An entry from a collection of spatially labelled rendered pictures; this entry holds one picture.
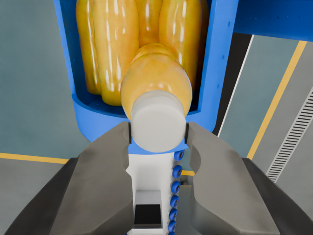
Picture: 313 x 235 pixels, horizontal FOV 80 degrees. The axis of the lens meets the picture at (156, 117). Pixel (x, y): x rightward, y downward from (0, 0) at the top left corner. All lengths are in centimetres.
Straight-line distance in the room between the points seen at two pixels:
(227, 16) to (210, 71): 7
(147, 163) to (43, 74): 123
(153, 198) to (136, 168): 14
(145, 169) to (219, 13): 58
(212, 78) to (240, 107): 149
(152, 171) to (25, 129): 149
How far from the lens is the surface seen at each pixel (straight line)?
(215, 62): 28
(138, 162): 70
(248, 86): 172
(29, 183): 244
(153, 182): 77
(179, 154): 62
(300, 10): 61
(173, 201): 77
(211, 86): 29
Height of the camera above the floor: 146
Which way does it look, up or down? 63 degrees down
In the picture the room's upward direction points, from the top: 177 degrees clockwise
